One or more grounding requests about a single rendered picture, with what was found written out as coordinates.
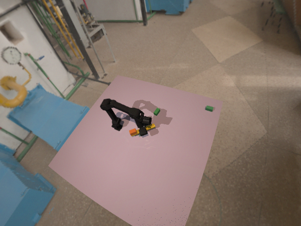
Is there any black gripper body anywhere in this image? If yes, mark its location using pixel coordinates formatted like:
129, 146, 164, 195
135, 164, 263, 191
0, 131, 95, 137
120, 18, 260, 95
136, 123, 148, 136

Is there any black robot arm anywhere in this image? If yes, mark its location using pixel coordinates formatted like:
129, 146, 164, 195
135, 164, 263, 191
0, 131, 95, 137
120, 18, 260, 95
100, 99, 151, 131

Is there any yellow bar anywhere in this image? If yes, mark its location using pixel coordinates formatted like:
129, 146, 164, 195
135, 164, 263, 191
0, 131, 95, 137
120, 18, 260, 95
129, 124, 155, 136

